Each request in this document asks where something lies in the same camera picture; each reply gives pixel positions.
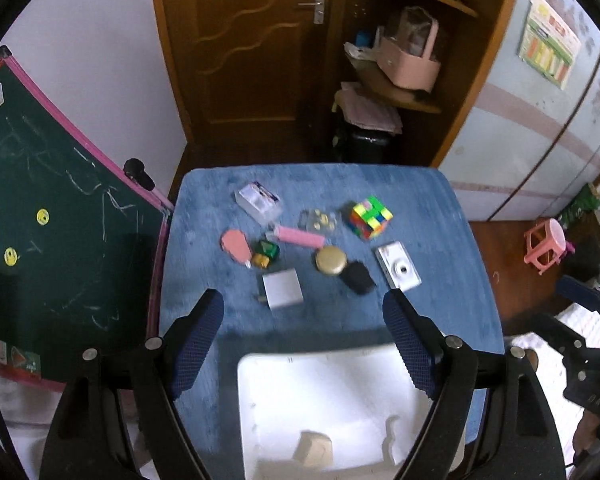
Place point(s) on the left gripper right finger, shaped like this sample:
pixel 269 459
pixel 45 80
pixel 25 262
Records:
pixel 443 367

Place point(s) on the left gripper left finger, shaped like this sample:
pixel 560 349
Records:
pixel 173 363

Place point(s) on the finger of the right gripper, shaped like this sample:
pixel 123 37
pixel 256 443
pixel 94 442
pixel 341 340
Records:
pixel 579 293
pixel 558 335

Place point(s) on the white toy camera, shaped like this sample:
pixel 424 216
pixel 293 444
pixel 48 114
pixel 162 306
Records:
pixel 397 266

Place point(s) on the green bottle gold cap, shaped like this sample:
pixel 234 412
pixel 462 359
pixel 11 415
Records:
pixel 264 254

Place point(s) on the round gold compact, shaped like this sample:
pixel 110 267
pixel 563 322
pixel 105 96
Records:
pixel 330 260

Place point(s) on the colourful rubik's cube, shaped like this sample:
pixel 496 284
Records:
pixel 369 218

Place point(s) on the pink hair roller clip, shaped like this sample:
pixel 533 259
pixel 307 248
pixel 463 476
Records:
pixel 301 238

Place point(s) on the clear case yellow stickers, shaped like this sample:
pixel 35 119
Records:
pixel 319 221

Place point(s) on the pink plastic stool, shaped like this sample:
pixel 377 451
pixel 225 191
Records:
pixel 546 245

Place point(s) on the white plastic tray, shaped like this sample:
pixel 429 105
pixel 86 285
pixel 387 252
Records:
pixel 349 414

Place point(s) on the grey square box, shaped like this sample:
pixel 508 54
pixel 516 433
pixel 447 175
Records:
pixel 281 289

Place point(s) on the white wardrobe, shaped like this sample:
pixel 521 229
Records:
pixel 528 146

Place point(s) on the clear box with barcode label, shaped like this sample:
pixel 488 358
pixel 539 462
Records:
pixel 259 203

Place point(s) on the yellow smiley magnet lower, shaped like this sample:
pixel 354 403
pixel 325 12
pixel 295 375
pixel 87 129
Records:
pixel 10 256

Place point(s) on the yellow smiley magnet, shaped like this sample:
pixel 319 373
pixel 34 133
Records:
pixel 42 217
pixel 10 256

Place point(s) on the yellow smiley magnet upper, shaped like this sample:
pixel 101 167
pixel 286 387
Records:
pixel 42 217

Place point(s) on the black chalkboard knob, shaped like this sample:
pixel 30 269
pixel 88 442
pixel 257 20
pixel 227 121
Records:
pixel 135 170

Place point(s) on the pink folded cloth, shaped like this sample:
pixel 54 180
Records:
pixel 358 108

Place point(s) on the pink storage basket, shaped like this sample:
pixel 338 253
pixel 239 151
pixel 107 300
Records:
pixel 406 53

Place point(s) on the wooden shelf unit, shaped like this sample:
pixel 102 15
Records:
pixel 470 33

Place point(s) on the brown wooden door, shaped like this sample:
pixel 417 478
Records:
pixel 251 78

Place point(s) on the green chalkboard pink frame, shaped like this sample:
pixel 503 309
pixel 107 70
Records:
pixel 89 278

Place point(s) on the wall poster calendar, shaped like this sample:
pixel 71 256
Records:
pixel 548 44

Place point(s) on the silver door handle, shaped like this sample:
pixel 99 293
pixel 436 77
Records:
pixel 318 8

